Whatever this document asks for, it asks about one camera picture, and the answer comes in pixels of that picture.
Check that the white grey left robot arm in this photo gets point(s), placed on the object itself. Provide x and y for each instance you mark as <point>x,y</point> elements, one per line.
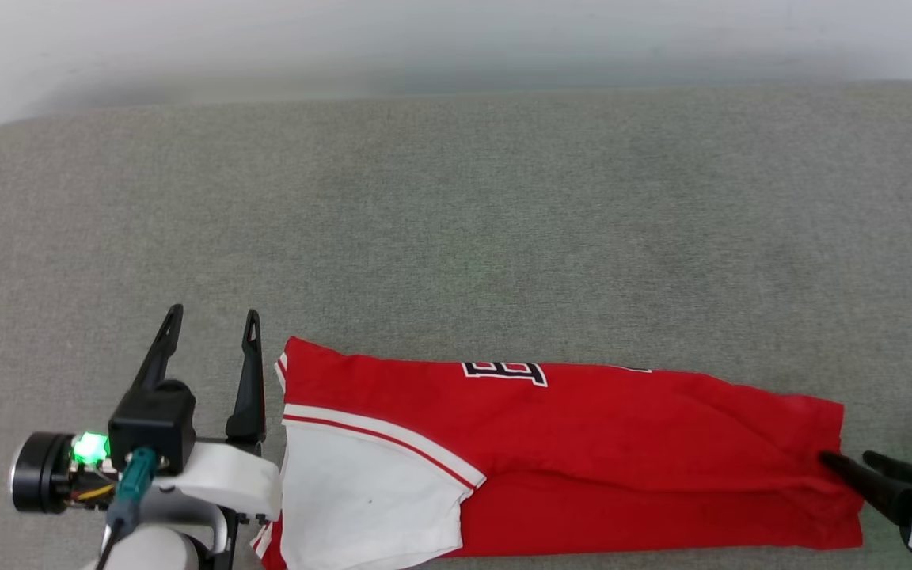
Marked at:
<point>44,471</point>

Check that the grey fabric sofa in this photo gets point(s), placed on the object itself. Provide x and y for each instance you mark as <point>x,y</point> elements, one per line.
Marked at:
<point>503,222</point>

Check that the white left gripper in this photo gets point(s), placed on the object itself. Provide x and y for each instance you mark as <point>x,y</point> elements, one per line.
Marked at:
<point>226,475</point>

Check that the red and white shirt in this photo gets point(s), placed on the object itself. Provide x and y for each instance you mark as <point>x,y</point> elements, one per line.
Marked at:
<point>622,443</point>

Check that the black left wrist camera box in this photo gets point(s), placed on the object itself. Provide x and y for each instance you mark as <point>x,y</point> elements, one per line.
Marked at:
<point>151,419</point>

